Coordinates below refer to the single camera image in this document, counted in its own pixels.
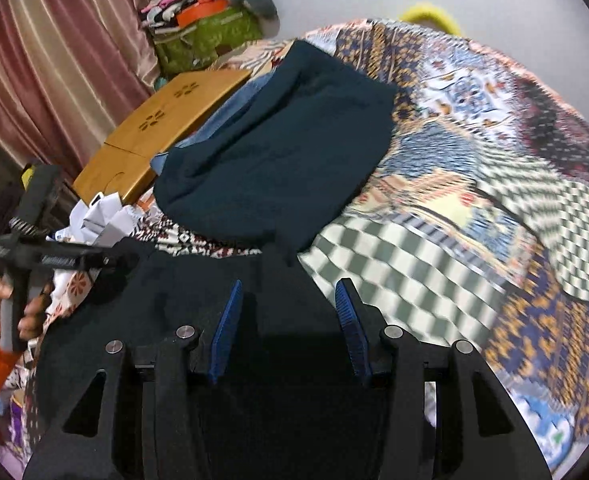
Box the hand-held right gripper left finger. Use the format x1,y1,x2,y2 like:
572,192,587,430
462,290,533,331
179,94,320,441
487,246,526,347
23,280,244,480

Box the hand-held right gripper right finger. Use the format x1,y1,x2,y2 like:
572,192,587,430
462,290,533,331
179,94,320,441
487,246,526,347
335,278,553,480

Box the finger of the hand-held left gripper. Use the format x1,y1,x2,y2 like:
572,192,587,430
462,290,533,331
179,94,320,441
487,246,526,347
102,239,142,274

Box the black pants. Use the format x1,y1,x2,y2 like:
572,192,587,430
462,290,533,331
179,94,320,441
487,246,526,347
33,244,477,480

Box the dark teal folded pants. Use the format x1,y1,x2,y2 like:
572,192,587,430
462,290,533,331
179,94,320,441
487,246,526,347
153,40,401,257

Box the person's left hand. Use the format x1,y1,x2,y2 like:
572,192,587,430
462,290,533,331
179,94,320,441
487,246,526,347
0,280,52,342

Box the crumpled white paper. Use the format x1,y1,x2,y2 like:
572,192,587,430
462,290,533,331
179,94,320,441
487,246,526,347
48,194,146,252

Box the wooden folding lap table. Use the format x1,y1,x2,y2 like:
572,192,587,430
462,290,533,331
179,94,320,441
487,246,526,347
73,69,253,207

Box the blue denim jeans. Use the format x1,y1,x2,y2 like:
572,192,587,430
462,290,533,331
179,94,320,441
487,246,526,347
150,71,278,173

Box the pink curtain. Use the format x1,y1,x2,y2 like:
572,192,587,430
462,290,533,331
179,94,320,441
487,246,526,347
0,0,161,173

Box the patchwork patterned blanket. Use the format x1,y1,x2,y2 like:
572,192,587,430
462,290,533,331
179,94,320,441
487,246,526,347
2,19,589,479

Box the green patterned bag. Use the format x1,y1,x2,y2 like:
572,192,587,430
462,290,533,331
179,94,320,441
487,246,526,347
153,6,266,77

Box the flat orange box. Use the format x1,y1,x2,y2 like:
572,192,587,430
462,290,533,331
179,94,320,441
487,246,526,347
176,0,229,28

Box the yellow round object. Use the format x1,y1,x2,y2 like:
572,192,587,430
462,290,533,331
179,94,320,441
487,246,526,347
398,3,463,37

